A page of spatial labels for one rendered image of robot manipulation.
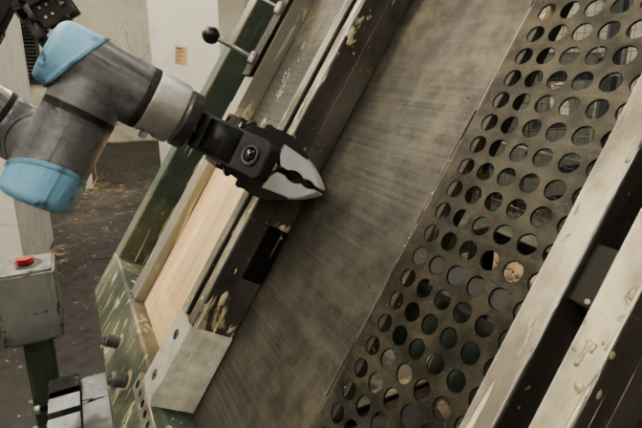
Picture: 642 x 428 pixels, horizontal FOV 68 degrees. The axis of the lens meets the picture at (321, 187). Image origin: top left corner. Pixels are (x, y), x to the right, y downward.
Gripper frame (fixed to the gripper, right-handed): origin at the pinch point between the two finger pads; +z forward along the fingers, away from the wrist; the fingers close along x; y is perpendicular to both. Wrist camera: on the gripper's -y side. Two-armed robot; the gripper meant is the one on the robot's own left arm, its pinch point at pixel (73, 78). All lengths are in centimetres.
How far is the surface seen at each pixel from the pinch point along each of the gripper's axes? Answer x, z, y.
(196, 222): -0.2, 34.4, 3.5
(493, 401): -75, 30, 21
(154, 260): 4.2, 38.2, -8.6
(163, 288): -2.3, 42.0, -8.9
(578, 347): -77, 28, 26
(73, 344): 145, 103, -97
